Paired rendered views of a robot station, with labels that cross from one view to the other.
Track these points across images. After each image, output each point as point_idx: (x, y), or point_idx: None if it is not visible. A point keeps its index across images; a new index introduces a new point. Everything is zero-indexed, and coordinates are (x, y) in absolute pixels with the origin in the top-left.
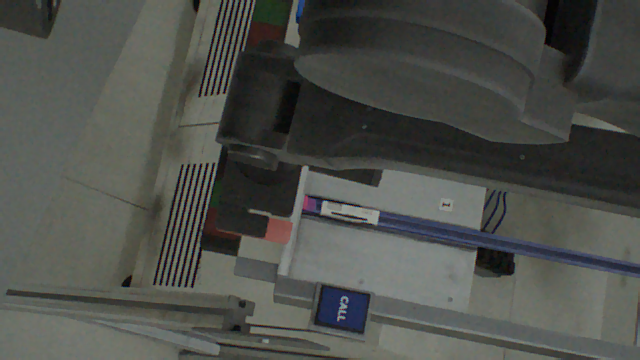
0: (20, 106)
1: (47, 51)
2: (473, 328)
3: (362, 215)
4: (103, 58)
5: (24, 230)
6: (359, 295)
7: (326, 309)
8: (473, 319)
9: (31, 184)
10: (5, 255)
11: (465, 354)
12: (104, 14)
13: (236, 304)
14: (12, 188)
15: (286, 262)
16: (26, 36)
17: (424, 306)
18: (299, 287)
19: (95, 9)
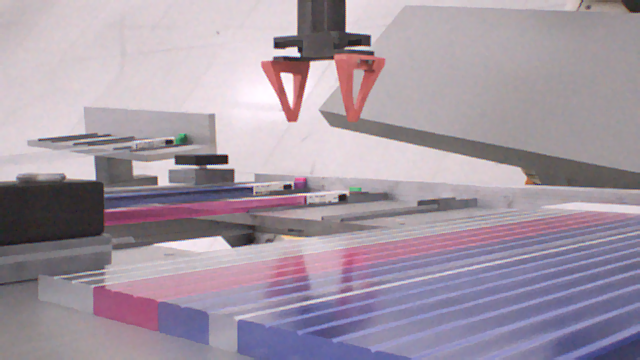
0: (450, 91)
1: (487, 96)
2: (105, 188)
3: (260, 183)
4: (482, 131)
5: (375, 114)
6: (201, 154)
7: (210, 153)
8: (111, 189)
9: (401, 110)
10: (364, 108)
11: None
12: (517, 124)
13: (269, 236)
14: (401, 101)
15: (264, 173)
16: (497, 81)
17: (154, 187)
18: (241, 181)
19: (521, 116)
